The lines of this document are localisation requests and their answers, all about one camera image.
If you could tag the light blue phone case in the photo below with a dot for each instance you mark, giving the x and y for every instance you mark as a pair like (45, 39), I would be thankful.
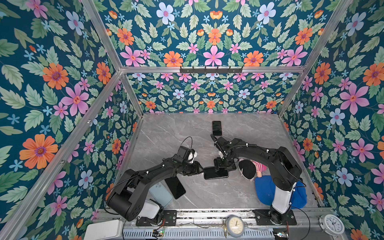
(161, 194)

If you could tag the blue cloth hat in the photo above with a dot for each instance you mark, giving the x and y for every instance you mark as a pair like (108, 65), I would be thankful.
(265, 189)

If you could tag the white alarm clock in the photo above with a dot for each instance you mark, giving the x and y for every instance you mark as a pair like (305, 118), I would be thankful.
(331, 225)

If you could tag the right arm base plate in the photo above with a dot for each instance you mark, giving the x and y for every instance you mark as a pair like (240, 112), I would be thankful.
(273, 217)

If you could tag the black hook rail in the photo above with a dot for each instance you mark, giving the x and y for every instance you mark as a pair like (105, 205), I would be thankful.
(210, 70)

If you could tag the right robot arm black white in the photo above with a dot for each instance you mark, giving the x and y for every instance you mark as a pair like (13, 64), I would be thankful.
(284, 169)

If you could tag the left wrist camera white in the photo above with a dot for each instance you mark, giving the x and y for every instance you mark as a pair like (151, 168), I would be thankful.
(192, 156)

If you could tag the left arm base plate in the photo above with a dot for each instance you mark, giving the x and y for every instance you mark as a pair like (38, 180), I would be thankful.
(163, 218)

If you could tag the round beige clock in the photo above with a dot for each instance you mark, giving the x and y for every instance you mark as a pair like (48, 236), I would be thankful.
(235, 226)

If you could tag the white box device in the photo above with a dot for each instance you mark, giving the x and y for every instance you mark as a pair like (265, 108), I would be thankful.
(109, 230)

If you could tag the black phone pink edge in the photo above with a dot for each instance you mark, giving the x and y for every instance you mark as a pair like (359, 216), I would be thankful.
(217, 128)

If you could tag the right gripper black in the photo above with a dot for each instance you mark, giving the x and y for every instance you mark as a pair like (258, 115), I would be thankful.
(216, 162)

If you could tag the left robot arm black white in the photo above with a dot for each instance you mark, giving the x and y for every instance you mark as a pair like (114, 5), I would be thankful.
(128, 198)

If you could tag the aluminium front rail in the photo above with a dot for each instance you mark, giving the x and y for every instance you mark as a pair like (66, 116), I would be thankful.
(206, 215)

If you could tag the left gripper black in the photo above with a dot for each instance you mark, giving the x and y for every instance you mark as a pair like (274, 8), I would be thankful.
(197, 169)

